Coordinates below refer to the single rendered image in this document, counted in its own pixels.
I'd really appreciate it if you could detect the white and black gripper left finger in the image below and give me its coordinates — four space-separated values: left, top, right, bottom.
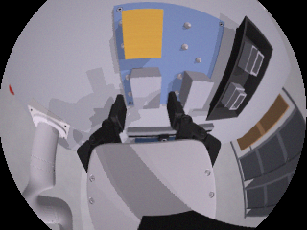
77 94 127 172

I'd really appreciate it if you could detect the yellow-orange flat block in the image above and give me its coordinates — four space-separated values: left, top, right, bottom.
122 9 163 59

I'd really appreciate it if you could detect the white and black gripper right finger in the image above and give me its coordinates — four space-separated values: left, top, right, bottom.
167 91 221 168

